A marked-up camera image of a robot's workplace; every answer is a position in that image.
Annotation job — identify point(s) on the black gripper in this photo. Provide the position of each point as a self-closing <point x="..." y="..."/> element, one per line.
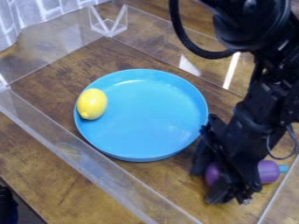
<point x="235" y="146"/>

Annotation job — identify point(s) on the yellow toy lemon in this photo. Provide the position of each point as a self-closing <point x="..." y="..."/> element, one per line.
<point x="92" y="103"/>

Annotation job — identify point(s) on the purple toy eggplant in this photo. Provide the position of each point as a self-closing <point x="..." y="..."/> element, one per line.
<point x="270" y="171"/>

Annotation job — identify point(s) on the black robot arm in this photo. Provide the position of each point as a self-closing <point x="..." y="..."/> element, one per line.
<point x="261" y="27"/>

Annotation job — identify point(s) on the white patterned curtain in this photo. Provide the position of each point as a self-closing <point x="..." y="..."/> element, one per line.
<point x="22" y="13"/>

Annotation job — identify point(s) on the clear acrylic enclosure wall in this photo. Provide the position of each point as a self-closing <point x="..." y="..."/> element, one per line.
<point x="71" y="183"/>

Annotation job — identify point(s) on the blue round tray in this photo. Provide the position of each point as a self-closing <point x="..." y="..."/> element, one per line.
<point x="155" y="113"/>

